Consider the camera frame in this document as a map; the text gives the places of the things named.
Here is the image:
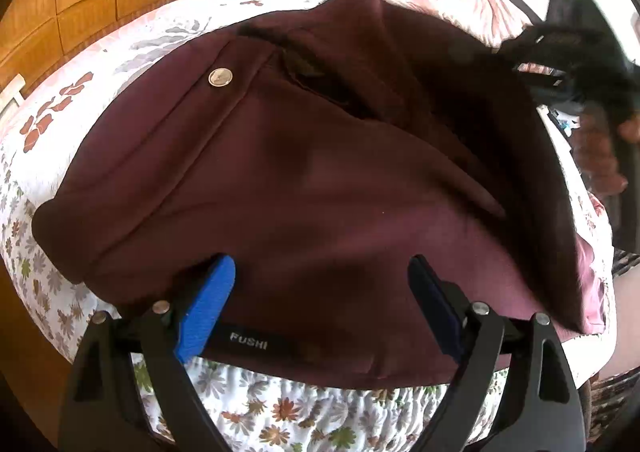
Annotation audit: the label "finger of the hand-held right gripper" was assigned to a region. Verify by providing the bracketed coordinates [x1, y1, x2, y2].
[497, 24, 557, 79]

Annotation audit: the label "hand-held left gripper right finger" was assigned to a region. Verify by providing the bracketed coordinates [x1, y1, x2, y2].
[406, 254, 587, 452]

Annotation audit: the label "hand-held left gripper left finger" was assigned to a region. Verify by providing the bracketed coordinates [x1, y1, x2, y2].
[57, 253, 237, 452]

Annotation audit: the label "maroon pants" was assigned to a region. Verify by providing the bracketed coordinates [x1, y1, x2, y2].
[31, 0, 608, 390]

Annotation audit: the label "person's right hand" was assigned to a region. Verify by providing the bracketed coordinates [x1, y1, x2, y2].
[571, 109, 640, 196]

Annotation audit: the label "bed with floral sheet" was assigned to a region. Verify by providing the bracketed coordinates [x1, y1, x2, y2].
[0, 0, 617, 452]

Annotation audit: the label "white furniture piece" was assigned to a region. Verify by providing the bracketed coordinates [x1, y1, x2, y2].
[0, 73, 27, 109]

